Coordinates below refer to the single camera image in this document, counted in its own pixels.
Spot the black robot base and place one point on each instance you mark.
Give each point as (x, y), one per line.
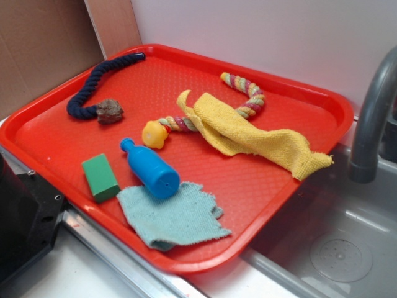
(31, 211)

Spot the yellow cloth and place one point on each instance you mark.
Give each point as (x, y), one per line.
(231, 134)

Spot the red plastic tray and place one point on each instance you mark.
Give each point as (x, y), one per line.
(250, 189)

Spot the yellow rubber duck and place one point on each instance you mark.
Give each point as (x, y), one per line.
(154, 134)

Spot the blue plastic bottle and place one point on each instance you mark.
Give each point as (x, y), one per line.
(158, 177)

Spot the light blue cloth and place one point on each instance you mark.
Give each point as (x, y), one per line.
(187, 218)

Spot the brown rock-like lump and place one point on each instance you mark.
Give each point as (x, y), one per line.
(109, 111)

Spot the green block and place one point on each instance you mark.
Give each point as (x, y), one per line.
(101, 179)

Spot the grey sink basin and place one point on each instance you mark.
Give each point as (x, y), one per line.
(333, 237)

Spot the brown cardboard panel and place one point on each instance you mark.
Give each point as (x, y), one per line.
(46, 43)

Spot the grey faucet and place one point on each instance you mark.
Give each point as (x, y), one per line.
(375, 133)

